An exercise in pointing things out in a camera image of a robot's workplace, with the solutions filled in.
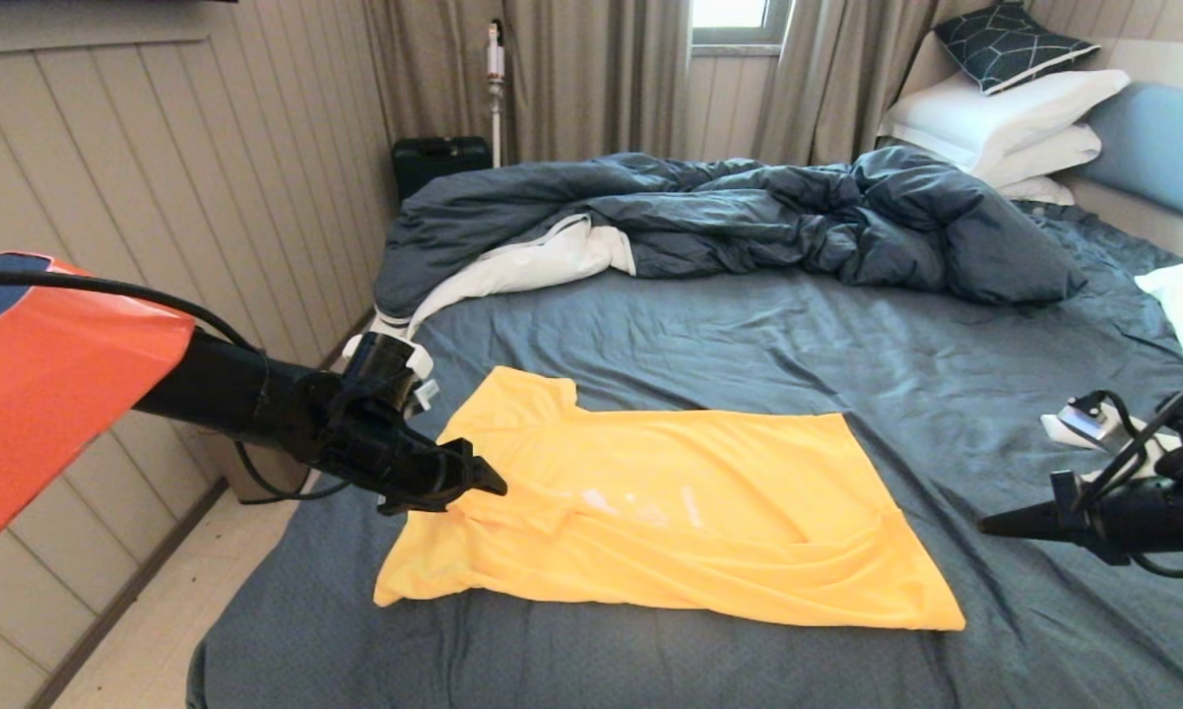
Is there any white stick vacuum cleaner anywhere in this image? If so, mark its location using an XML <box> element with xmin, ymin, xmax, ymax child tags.
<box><xmin>486</xmin><ymin>22</ymin><xmax>508</xmax><ymax>168</ymax></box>

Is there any blue headboard cushion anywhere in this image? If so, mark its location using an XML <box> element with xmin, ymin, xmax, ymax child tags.
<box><xmin>1079</xmin><ymin>83</ymin><xmax>1183</xmax><ymax>232</ymax></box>

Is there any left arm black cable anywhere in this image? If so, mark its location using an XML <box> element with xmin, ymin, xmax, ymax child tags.
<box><xmin>0</xmin><ymin>271</ymin><xmax>356</xmax><ymax>505</ymax></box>

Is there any large white pillow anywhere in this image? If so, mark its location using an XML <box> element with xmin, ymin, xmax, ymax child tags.
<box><xmin>882</xmin><ymin>69</ymin><xmax>1131</xmax><ymax>159</ymax></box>

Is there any dark green hard case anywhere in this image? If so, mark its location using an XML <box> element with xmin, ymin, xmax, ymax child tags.
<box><xmin>392</xmin><ymin>137</ymin><xmax>493</xmax><ymax>203</ymax></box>

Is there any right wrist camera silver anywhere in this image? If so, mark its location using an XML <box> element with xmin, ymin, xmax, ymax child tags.
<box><xmin>1056</xmin><ymin>394</ymin><xmax>1109</xmax><ymax>444</ymax></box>

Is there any brown trash bin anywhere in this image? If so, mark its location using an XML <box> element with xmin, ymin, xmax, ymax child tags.
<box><xmin>197</xmin><ymin>433</ymin><xmax>314</xmax><ymax>505</ymax></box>

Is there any dark patterned cushion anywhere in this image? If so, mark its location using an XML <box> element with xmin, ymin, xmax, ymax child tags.
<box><xmin>932</xmin><ymin>3</ymin><xmax>1099</xmax><ymax>97</ymax></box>

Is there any white flat long bar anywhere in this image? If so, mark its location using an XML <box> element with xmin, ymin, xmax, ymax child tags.
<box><xmin>1040</xmin><ymin>409</ymin><xmax>1183</xmax><ymax>469</ymax></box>

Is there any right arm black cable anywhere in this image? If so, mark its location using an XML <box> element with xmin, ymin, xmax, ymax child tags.
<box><xmin>1079</xmin><ymin>374</ymin><xmax>1183</xmax><ymax>577</ymax></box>

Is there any window with grey frame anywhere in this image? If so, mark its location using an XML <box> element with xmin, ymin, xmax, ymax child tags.
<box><xmin>690</xmin><ymin>0</ymin><xmax>794</xmax><ymax>55</ymax></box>

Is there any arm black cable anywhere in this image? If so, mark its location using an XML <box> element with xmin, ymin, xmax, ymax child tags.
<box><xmin>1079</xmin><ymin>374</ymin><xmax>1183</xmax><ymax>577</ymax></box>
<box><xmin>0</xmin><ymin>271</ymin><xmax>356</xmax><ymax>505</ymax></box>

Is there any dark blue crumpled duvet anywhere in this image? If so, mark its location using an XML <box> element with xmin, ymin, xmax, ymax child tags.
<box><xmin>373</xmin><ymin>148</ymin><xmax>1086</xmax><ymax>321</ymax></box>

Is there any beige headboard frame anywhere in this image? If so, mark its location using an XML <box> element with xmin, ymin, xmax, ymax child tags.
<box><xmin>877</xmin><ymin>34</ymin><xmax>1183</xmax><ymax>265</ymax></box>

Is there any yellow printed t-shirt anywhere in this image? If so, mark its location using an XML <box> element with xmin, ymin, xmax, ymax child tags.
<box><xmin>373</xmin><ymin>366</ymin><xmax>968</xmax><ymax>631</ymax></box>

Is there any grey-blue bed sheet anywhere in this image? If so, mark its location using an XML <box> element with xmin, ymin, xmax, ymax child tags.
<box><xmin>185</xmin><ymin>202</ymin><xmax>1183</xmax><ymax>709</ymax></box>

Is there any beige curtain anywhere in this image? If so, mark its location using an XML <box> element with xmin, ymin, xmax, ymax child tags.
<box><xmin>362</xmin><ymin>0</ymin><xmax>690</xmax><ymax>166</ymax></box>
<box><xmin>752</xmin><ymin>0</ymin><xmax>1001</xmax><ymax>166</ymax></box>

